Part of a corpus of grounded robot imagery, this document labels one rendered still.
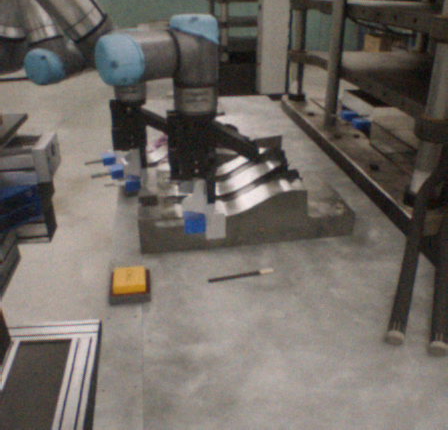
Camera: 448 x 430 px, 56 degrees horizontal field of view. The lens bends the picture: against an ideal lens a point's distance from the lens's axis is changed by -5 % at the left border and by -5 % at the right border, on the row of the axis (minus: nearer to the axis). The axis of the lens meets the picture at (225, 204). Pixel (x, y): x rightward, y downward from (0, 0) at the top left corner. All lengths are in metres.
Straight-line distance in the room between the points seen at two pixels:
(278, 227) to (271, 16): 4.39
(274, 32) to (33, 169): 4.38
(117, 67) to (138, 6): 7.45
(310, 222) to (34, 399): 1.02
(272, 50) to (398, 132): 3.76
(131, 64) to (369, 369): 0.59
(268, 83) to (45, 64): 4.57
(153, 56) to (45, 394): 1.17
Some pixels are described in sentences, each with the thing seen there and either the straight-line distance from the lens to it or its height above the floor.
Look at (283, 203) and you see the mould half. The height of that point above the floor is 0.90.
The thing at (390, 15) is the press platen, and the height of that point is 1.27.
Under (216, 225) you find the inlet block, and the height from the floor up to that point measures 0.93.
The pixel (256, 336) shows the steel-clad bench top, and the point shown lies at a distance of 0.78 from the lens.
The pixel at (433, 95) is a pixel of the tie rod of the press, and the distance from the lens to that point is 1.21.
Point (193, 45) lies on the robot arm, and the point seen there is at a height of 1.26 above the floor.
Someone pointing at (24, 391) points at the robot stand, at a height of 0.21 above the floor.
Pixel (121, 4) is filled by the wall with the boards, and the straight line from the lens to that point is 8.09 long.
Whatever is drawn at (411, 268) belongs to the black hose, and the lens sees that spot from 0.90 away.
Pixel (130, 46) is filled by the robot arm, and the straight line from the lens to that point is 0.65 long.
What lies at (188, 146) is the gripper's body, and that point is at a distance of 0.76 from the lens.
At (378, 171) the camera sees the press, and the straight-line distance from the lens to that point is 1.52.
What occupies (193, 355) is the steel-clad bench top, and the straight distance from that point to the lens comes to 0.75.
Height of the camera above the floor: 1.35
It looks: 28 degrees down
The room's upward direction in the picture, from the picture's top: straight up
